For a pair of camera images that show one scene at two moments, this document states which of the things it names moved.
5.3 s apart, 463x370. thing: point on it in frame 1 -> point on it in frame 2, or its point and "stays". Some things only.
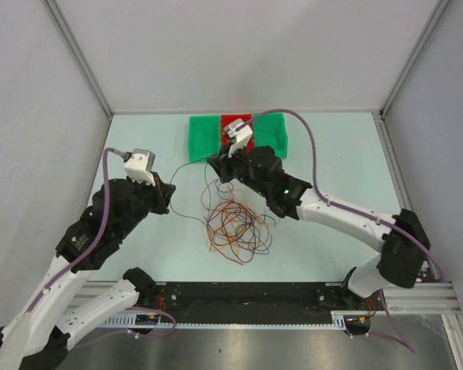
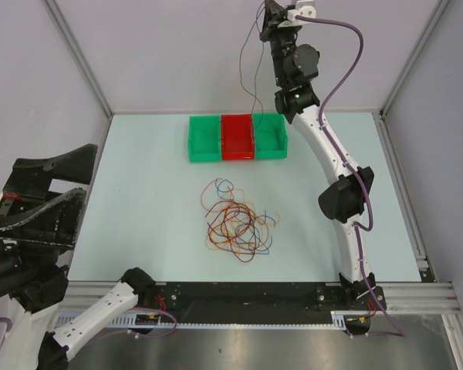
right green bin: (270, 130) stays
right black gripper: (222, 163) -> (274, 15)
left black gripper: (163, 192) -> (53, 219)
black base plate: (256, 302) stays
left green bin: (204, 136) stays
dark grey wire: (209, 206) -> (255, 98)
